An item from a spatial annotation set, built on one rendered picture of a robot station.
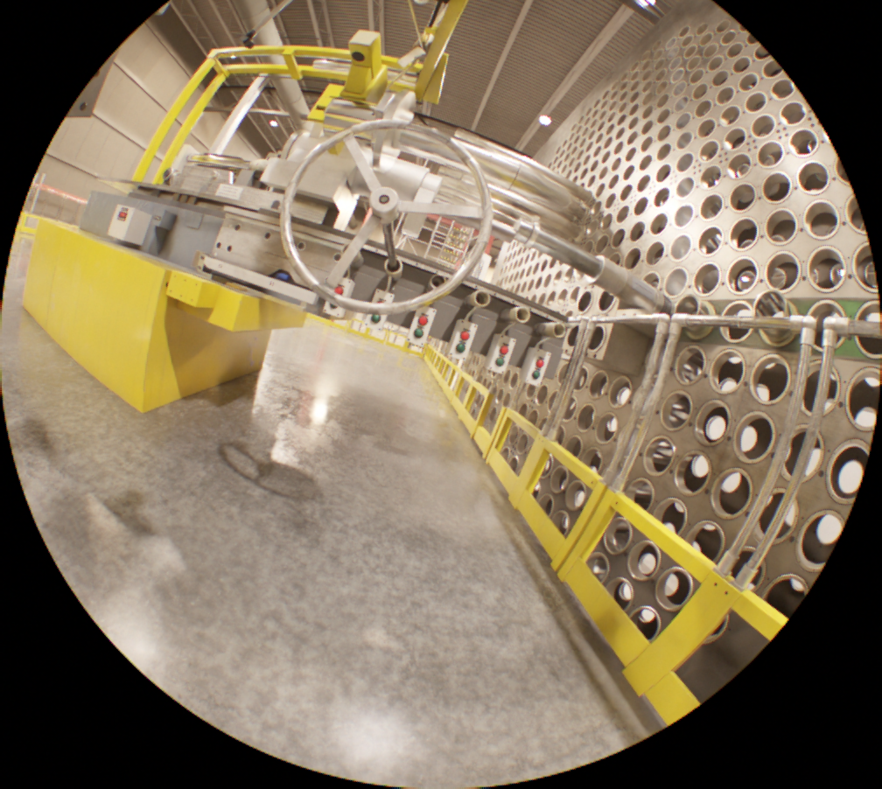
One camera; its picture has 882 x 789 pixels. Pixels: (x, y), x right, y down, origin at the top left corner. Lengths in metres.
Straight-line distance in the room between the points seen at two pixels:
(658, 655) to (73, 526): 1.43
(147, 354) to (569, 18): 9.88
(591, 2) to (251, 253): 9.11
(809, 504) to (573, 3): 9.50
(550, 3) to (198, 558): 10.07
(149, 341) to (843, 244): 3.00
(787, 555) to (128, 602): 2.03
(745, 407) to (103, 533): 2.37
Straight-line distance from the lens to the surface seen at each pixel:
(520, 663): 0.91
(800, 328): 0.90
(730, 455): 1.77
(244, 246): 1.53
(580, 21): 9.68
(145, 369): 1.38
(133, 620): 0.79
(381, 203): 0.53
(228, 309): 1.23
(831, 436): 1.64
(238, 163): 2.35
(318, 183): 1.44
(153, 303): 1.33
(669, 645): 0.96
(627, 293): 1.91
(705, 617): 0.90
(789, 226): 2.87
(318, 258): 1.37
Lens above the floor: 0.68
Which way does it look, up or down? 2 degrees down
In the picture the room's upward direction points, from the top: 20 degrees clockwise
